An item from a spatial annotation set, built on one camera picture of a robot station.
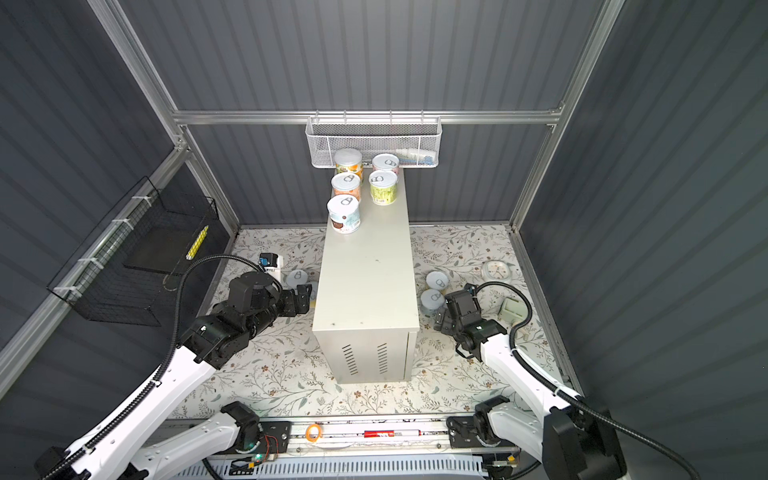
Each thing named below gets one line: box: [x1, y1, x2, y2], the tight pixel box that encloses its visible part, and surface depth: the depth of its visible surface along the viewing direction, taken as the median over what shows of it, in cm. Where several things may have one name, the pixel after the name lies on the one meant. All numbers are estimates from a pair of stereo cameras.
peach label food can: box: [331, 172, 361, 201], surface depth 77 cm
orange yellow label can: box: [334, 148, 365, 182], surface depth 80 cm
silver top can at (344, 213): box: [327, 194, 361, 234], surface depth 71 cm
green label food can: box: [368, 170, 398, 206], surface depth 78 cm
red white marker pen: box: [364, 430, 422, 438], surface depth 75 cm
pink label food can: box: [372, 153, 400, 174], surface depth 82 cm
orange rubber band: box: [305, 424, 323, 443], surface depth 75 cm
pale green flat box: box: [498, 296, 528, 324], surface depth 93 cm
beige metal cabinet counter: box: [312, 168, 419, 384], surface depth 68 cm
